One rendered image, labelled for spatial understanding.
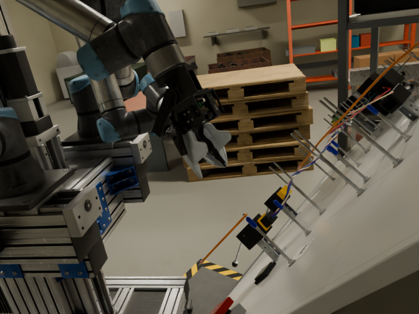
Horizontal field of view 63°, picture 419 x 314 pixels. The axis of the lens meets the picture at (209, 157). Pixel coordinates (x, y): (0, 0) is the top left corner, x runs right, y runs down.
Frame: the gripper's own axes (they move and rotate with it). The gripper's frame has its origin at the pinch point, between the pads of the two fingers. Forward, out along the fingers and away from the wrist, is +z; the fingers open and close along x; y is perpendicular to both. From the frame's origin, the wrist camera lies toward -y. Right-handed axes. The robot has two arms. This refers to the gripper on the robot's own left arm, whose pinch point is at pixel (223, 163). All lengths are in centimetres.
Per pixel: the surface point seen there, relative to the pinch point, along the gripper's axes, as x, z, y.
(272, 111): 41, -104, -218
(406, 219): 14, 36, 45
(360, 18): 72, -26, -49
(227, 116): 8, -129, -207
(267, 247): -3.5, 24.1, 8.6
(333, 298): 5, 37, 44
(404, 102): 35.0, 21.5, 8.6
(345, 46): 62, -23, -52
